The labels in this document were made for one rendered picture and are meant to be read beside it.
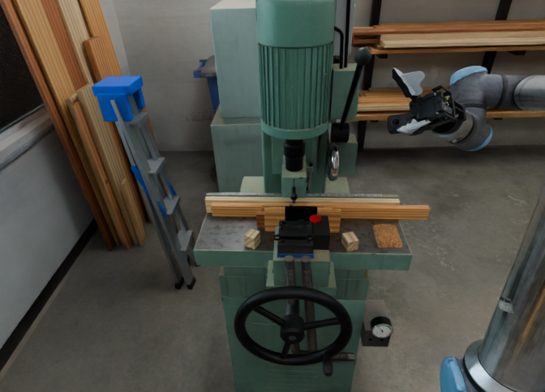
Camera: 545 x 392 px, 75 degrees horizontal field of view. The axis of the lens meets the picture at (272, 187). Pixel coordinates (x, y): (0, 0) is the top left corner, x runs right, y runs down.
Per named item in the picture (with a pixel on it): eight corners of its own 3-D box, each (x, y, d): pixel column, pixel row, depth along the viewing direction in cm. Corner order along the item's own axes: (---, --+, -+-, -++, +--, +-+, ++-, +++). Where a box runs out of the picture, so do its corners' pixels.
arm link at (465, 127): (436, 115, 97) (439, 148, 94) (426, 110, 94) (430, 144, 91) (470, 103, 90) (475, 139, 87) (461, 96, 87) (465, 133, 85)
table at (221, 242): (186, 291, 94) (182, 275, 90) (210, 220, 119) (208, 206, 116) (420, 298, 90) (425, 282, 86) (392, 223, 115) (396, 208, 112)
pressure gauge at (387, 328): (369, 341, 105) (372, 324, 101) (366, 330, 108) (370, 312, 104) (390, 342, 105) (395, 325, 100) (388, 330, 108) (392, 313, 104)
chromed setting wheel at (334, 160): (328, 188, 112) (331, 153, 106) (326, 169, 123) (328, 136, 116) (338, 188, 112) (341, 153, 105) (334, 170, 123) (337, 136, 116)
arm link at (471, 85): (486, 79, 102) (486, 120, 101) (444, 78, 104) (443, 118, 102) (503, 63, 93) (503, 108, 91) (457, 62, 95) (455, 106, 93)
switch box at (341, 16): (330, 55, 110) (334, -3, 101) (328, 49, 118) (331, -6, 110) (350, 55, 109) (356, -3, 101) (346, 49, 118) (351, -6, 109)
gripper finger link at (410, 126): (417, 121, 73) (433, 108, 79) (392, 130, 78) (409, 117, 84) (422, 135, 74) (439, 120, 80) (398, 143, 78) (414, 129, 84)
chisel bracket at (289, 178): (281, 202, 102) (281, 177, 97) (283, 177, 114) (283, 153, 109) (307, 203, 101) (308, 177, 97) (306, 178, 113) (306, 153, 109)
